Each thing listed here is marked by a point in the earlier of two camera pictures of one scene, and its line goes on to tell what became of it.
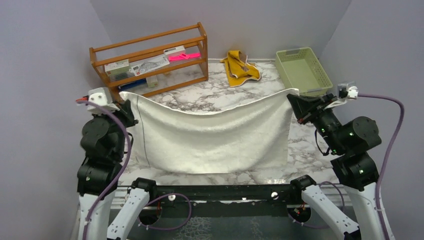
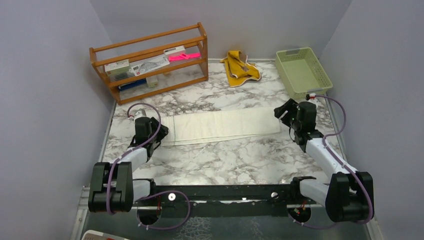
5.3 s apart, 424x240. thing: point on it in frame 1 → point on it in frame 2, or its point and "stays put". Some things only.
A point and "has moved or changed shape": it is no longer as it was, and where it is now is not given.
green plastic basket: (302, 70) stays put
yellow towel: (238, 71) stays put
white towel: (253, 140) has moved or changed shape
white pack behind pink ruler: (175, 51) stays put
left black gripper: (126, 110) → (162, 132)
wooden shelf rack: (154, 65) stays put
